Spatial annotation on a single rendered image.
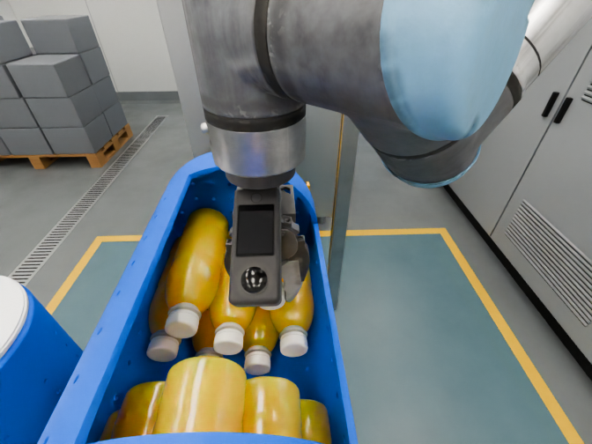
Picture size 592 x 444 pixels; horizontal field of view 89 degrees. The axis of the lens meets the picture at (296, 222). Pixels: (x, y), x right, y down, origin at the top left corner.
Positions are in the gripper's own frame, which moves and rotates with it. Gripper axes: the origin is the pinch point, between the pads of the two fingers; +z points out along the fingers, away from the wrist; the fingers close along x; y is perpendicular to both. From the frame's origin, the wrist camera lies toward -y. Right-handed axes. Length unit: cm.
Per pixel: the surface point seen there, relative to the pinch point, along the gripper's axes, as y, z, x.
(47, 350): 3.4, 15.0, 39.0
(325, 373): -7.4, 6.4, -6.8
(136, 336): -1.2, 4.9, 19.0
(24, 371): -1.1, 13.0, 38.9
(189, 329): -4.0, -0.4, 10.0
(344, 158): 74, 18, -25
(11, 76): 257, 28, 216
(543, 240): 84, 74, -138
